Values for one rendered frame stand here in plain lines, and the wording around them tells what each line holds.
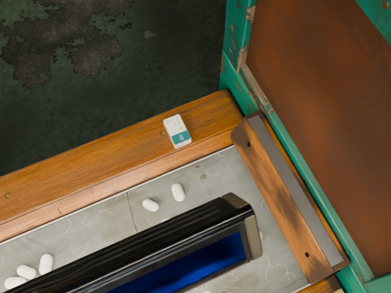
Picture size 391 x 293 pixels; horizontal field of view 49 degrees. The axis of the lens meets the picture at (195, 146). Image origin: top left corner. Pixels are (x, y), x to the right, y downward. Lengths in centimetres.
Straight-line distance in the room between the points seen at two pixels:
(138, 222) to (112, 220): 5
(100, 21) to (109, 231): 138
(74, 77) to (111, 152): 108
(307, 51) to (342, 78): 7
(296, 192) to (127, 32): 142
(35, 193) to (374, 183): 59
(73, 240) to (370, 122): 56
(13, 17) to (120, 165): 145
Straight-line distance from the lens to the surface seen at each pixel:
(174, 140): 83
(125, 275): 44
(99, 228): 84
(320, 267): 73
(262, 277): 81
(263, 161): 76
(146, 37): 198
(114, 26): 203
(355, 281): 76
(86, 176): 85
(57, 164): 87
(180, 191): 82
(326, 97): 60
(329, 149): 65
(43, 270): 83
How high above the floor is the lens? 154
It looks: 66 degrees down
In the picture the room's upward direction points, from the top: straight up
